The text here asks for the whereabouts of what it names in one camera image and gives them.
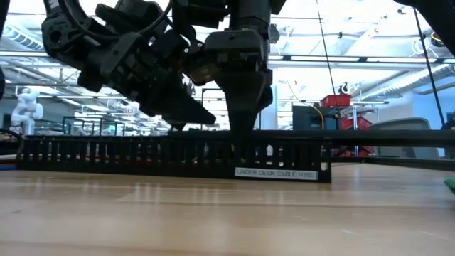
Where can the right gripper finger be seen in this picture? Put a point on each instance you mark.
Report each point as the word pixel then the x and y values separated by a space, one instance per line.
pixel 245 99

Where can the red storage bin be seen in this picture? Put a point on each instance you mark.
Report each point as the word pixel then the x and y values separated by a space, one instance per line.
pixel 336 100

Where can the grey mesh office chair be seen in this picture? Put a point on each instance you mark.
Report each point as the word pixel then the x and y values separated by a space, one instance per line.
pixel 401 124

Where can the rack of red bins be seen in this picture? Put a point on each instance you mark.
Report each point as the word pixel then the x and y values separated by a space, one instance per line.
pixel 359 124

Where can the person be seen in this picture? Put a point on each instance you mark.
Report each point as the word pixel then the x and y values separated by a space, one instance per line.
pixel 449 122

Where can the black monitor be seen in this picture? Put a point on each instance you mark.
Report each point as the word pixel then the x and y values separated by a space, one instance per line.
pixel 305 119

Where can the long ceiling light bar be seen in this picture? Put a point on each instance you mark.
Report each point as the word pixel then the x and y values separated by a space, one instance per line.
pixel 355 58

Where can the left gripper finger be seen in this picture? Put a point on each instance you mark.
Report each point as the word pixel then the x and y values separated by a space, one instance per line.
pixel 176 125
pixel 177 106

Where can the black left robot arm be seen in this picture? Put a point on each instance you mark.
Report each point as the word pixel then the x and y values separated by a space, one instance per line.
pixel 71 32

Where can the black duct cover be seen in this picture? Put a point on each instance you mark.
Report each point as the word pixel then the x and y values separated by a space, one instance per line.
pixel 355 138

